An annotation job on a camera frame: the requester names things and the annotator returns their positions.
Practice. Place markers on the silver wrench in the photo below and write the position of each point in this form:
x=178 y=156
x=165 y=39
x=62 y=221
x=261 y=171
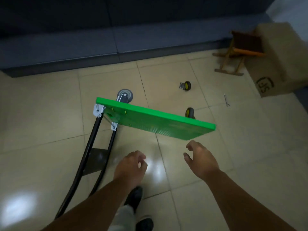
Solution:
x=226 y=99

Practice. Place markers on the person's light trousers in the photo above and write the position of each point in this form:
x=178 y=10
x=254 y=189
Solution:
x=121 y=217

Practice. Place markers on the grey caster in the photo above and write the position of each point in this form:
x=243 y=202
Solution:
x=125 y=94

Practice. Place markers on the green platform trolley deck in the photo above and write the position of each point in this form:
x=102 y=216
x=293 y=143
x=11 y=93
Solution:
x=156 y=120

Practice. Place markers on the dark grey shelf unit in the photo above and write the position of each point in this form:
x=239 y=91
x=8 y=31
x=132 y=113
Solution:
x=72 y=45

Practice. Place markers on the person's right forearm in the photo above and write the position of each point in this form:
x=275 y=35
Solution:
x=240 y=206

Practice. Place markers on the small wooden folding stool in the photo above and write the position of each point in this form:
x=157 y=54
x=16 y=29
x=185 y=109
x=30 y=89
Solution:
x=238 y=52

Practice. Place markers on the person's dark shoe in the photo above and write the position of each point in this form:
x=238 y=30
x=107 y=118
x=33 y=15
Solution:
x=133 y=196
x=144 y=224

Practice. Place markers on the brown cardboard box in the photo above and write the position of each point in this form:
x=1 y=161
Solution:
x=281 y=57

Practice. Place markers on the person's left forearm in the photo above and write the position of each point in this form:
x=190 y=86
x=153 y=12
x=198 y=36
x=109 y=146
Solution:
x=91 y=209

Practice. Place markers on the person's right hand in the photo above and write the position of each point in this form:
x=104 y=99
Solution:
x=203 y=163

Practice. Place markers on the person's left hand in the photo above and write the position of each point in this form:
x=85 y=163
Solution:
x=128 y=168

